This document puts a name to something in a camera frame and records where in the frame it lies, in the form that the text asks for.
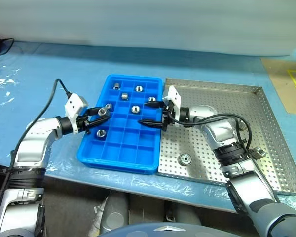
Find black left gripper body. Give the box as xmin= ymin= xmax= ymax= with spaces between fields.
xmin=76 ymin=113 xmax=92 ymax=136

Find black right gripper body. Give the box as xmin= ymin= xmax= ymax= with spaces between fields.
xmin=161 ymin=104 xmax=176 ymax=132

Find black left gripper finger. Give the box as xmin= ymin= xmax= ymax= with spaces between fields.
xmin=88 ymin=116 xmax=110 ymax=127
xmin=85 ymin=107 xmax=105 ymax=117

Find perforated steel tray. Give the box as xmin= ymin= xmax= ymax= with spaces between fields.
xmin=157 ymin=78 xmax=296 ymax=196

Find blue compartment plastic tray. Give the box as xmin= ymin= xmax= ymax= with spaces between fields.
xmin=76 ymin=74 xmax=163 ymax=175

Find blue plastic table cover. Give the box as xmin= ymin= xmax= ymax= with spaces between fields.
xmin=0 ymin=40 xmax=296 ymax=213

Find grey rounded robot leg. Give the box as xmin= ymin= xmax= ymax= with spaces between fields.
xmin=88 ymin=191 xmax=129 ymax=235

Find blue-grey robot torso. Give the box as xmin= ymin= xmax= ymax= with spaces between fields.
xmin=97 ymin=221 xmax=206 ymax=237

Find brown cardboard sheet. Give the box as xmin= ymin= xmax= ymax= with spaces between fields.
xmin=260 ymin=58 xmax=296 ymax=116

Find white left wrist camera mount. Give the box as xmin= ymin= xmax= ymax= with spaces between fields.
xmin=64 ymin=93 xmax=89 ymax=135

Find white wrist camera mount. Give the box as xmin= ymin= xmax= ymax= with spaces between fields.
xmin=64 ymin=93 xmax=89 ymax=135
xmin=162 ymin=85 xmax=182 ymax=127

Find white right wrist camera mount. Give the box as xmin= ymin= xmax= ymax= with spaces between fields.
xmin=162 ymin=85 xmax=182 ymax=127

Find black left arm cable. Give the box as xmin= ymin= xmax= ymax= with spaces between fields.
xmin=0 ymin=78 xmax=73 ymax=218

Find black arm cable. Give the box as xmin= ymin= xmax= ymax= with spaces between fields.
xmin=172 ymin=113 xmax=253 ymax=152
xmin=0 ymin=78 xmax=73 ymax=218

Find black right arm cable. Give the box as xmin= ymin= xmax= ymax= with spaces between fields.
xmin=172 ymin=113 xmax=253 ymax=152

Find black adapter cable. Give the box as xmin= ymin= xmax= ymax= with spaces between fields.
xmin=0 ymin=37 xmax=15 ymax=57

